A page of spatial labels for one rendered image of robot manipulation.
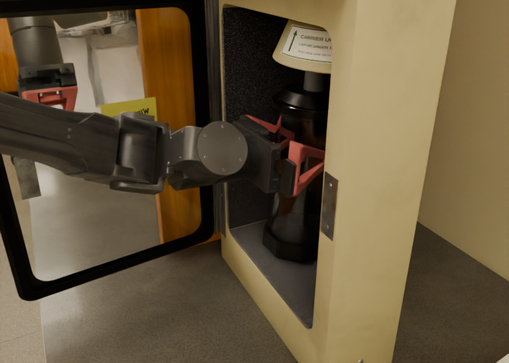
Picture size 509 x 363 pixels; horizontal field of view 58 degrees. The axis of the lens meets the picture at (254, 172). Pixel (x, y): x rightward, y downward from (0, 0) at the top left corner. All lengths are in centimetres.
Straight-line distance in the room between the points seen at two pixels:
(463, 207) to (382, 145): 50
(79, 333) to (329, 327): 36
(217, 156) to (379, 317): 28
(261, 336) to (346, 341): 15
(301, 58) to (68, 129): 25
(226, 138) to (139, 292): 38
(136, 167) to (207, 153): 9
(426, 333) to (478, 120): 37
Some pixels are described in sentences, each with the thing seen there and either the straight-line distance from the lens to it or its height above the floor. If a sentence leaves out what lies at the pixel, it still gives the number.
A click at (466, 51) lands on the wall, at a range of 89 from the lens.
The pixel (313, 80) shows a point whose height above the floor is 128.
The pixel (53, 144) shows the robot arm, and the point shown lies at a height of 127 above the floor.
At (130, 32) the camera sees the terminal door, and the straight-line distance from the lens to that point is 63.
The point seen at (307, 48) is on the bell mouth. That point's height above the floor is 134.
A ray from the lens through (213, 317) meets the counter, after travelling 72.
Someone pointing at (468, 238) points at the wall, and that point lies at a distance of 96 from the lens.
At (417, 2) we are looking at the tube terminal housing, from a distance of 44.
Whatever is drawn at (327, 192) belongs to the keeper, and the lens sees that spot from 47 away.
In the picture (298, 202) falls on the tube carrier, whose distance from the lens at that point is 63.
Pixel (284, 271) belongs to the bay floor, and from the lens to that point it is 68.
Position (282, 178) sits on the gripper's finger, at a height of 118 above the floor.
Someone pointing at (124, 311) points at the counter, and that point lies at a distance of 76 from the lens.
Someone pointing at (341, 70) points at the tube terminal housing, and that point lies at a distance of 42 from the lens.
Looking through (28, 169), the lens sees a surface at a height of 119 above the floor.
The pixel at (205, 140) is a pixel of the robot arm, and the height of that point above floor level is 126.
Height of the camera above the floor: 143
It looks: 26 degrees down
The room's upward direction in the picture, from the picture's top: straight up
